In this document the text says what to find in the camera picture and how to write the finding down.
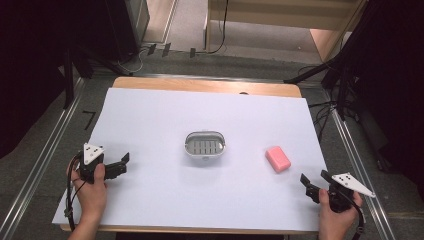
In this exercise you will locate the person's right hand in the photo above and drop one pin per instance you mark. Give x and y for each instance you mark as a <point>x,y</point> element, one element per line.
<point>336,220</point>

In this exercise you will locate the black tape strip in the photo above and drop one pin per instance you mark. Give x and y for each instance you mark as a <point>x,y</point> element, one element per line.
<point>166,49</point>
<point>192,52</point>
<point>151,49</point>

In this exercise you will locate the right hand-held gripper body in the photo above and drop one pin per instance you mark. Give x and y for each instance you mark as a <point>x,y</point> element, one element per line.
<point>340,196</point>

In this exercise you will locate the black angled tape mark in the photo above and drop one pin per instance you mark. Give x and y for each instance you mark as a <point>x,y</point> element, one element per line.
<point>89,120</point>

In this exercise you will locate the black curtain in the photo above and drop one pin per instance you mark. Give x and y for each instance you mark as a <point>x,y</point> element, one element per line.
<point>26,50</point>
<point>393,66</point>

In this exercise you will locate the grey oval soap dish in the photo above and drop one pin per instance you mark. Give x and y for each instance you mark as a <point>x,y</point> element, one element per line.
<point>205,146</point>

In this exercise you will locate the black metal stand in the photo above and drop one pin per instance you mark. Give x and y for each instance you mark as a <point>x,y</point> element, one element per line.
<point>68,83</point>
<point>343,93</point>

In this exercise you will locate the person's left hand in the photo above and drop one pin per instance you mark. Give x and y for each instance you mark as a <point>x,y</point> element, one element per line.
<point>90,198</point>

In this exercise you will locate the white paper sheet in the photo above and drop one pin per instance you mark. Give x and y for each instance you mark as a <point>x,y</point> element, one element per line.
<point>166,116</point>

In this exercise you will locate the aluminium floor rail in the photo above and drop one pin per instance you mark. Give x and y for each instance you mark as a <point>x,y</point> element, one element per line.
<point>200,76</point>
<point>43,156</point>
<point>360,166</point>

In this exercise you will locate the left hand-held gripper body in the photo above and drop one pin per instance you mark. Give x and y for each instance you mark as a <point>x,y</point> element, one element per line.
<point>90,156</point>

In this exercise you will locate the pink soap bar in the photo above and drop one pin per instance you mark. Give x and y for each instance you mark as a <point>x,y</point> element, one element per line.
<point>277,159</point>

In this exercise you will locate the light wooden furniture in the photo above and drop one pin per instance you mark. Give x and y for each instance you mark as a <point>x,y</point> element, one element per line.
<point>266,13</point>

